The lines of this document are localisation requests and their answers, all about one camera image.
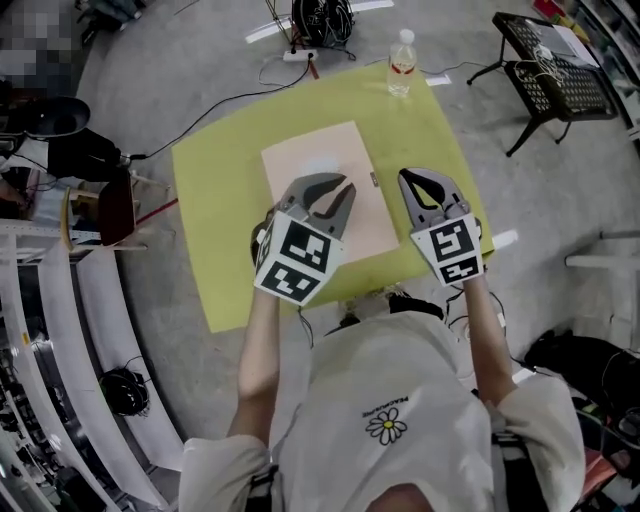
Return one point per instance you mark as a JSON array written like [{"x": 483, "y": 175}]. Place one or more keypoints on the black backpack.
[{"x": 585, "y": 360}]

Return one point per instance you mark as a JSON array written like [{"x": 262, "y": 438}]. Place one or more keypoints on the person's left forearm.
[{"x": 260, "y": 350}]

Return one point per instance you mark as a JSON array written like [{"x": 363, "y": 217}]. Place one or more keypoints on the red book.
[{"x": 547, "y": 7}]

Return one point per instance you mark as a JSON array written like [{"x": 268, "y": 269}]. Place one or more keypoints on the clear plastic water bottle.
[{"x": 401, "y": 65}]

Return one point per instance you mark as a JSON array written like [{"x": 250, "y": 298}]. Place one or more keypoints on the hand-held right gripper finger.
[
  {"x": 407, "y": 192},
  {"x": 447, "y": 187}
]

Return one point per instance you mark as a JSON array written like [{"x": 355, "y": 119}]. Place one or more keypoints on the white metal bar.
[{"x": 600, "y": 257}]

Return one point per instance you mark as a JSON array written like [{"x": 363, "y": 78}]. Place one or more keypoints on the black metal mesh bench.
[{"x": 565, "y": 95}]

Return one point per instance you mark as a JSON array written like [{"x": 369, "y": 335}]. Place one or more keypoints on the person's white t-shirt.
[{"x": 390, "y": 400}]

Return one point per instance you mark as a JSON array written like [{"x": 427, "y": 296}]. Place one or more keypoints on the white paper slip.
[{"x": 438, "y": 79}]

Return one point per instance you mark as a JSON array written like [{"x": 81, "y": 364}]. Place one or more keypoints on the grey flat sheet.
[{"x": 570, "y": 45}]

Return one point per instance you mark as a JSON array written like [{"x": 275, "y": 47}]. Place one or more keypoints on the white power strip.
[{"x": 300, "y": 56}]

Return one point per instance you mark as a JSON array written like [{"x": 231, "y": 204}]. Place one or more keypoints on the person's right forearm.
[{"x": 487, "y": 340}]

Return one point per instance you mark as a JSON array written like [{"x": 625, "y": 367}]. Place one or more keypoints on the wooden chair dark red seat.
[{"x": 117, "y": 210}]

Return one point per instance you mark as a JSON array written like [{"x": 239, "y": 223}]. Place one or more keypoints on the black round bowl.
[{"x": 57, "y": 117}]

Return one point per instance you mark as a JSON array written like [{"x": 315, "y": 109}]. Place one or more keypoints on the yellow-green tablecloth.
[{"x": 220, "y": 200}]

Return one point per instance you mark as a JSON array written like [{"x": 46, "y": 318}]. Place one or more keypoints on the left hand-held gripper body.
[{"x": 295, "y": 260}]

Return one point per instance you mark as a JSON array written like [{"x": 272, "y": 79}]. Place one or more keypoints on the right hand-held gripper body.
[{"x": 452, "y": 250}]

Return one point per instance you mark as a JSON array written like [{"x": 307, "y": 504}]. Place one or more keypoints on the white curved shelf unit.
[{"x": 95, "y": 325}]

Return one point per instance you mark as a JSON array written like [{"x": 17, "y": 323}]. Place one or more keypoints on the black headset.
[{"x": 124, "y": 392}]

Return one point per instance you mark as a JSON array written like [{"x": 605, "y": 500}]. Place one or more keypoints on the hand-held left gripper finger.
[
  {"x": 345, "y": 207},
  {"x": 310, "y": 185}
]

